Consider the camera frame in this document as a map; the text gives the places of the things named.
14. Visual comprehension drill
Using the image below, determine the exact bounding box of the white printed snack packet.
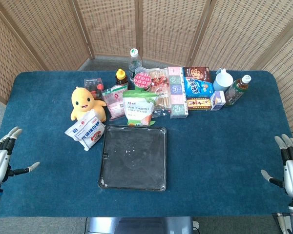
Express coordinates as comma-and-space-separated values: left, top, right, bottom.
64, 109, 106, 152

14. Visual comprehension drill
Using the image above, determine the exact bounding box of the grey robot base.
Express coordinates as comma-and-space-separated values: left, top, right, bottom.
86, 216, 194, 234

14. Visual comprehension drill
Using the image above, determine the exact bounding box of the pink snack bag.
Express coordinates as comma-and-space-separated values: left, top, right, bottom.
102, 85, 129, 121

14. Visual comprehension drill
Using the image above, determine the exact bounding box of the black square tray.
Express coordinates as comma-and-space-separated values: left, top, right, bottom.
98, 124, 167, 192

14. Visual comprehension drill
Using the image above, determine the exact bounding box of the clear bag of biscuit sticks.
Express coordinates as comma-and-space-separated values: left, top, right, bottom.
146, 67, 172, 118

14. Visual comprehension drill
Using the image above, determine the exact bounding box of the blue felt table cover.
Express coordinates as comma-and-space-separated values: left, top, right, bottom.
0, 70, 293, 218

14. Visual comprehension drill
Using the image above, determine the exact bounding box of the green tea bottle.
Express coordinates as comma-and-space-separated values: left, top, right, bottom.
224, 75, 252, 107

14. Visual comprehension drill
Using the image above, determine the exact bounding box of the yellow plush toy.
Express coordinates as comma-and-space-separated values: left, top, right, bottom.
70, 86, 107, 122

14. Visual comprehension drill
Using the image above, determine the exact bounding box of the white purple small box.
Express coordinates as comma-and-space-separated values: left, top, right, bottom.
209, 90, 226, 111

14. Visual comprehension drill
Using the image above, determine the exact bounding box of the light blue pitcher cup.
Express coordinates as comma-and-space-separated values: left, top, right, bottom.
212, 68, 234, 93

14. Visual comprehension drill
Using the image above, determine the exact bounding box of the orange brown small box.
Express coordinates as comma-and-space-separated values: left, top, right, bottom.
186, 97, 212, 111

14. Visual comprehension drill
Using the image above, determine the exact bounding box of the red black boxed item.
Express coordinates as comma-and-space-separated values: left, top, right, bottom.
84, 77, 105, 99

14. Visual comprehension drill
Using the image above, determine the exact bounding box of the blue cookie box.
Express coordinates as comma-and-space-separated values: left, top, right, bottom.
183, 66, 215, 99

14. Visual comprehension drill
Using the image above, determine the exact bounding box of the pastel tissue pack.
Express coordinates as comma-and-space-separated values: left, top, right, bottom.
167, 66, 189, 119

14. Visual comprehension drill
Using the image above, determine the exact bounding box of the yellow capped honey bottle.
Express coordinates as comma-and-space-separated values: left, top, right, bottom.
115, 68, 129, 90

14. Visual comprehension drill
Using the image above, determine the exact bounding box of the white green corn starch bag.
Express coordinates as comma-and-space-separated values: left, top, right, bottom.
122, 89, 159, 127

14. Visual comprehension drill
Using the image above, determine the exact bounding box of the pink lidded plastic jar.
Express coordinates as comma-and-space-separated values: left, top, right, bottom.
133, 67, 152, 90

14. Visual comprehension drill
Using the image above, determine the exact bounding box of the clear water bottle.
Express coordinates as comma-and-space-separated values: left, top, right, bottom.
128, 48, 143, 82

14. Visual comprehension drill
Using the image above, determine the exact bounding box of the woven wooden folding screen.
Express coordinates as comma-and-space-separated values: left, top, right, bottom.
0, 0, 293, 137

